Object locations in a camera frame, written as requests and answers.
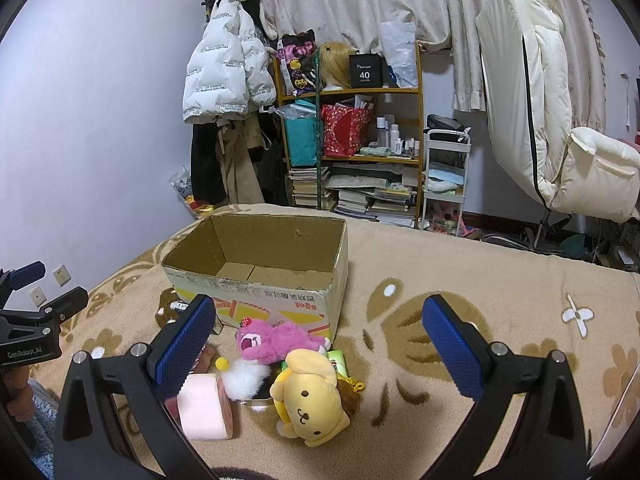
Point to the stack of books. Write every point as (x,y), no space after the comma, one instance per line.
(382,192)

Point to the wooden shelf unit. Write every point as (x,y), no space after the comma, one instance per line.
(394,130)

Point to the person's hand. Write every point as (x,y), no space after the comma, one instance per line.
(20,406)

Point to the white rolling cart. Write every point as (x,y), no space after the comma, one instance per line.
(445,179)

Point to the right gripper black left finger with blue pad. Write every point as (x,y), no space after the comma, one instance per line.
(90,441)

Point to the white puffer jacket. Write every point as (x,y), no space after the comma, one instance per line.
(227,76)

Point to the open cardboard box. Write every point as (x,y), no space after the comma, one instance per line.
(275,267)

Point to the small black white box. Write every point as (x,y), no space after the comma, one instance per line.
(180,309)

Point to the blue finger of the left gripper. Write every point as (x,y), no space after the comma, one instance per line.
(13,280)

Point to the red gift bag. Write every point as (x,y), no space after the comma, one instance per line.
(344,129)

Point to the beige hanging coat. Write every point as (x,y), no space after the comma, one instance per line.
(235,140)

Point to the white fluffy duck plush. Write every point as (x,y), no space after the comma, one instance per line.
(241,379)

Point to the green tissue pack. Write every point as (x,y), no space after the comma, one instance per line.
(336,357)

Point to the black pink printed bag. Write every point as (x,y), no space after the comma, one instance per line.
(296,56)

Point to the teal gift bag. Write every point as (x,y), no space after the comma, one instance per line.
(300,129)

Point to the cream recliner chair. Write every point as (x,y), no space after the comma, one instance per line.
(567,169)

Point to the white plastic bag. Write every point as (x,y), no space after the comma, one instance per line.
(398,43)

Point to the pink bear plush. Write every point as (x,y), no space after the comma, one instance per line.
(259,341)

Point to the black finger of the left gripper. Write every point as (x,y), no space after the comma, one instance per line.
(62,308)

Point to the beige curtain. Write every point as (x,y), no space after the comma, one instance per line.
(450,24)

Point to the pink swiss roll plush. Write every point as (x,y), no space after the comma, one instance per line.
(202,409)

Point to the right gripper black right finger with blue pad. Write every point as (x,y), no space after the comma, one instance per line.
(548,440)

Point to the yellow dog plush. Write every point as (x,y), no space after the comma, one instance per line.
(313,400)

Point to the beige floral blanket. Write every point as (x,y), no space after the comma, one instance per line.
(410,408)

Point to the blonde wig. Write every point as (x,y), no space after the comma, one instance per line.
(334,65)

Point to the black box with 40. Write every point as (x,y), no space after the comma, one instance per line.
(365,70)

